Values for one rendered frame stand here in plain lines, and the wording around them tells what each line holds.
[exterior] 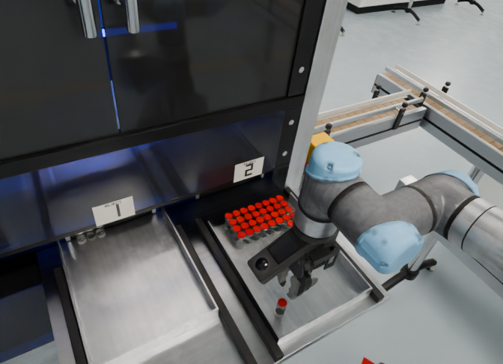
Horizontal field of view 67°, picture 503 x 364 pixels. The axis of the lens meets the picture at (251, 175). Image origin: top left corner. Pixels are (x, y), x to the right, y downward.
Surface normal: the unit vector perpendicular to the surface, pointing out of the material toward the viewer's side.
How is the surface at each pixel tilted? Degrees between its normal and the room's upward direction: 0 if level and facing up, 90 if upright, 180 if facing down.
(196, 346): 0
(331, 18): 90
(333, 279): 0
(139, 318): 0
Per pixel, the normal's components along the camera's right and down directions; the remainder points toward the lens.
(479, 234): -0.78, -0.11
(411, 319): 0.11, -0.73
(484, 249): -0.86, 0.20
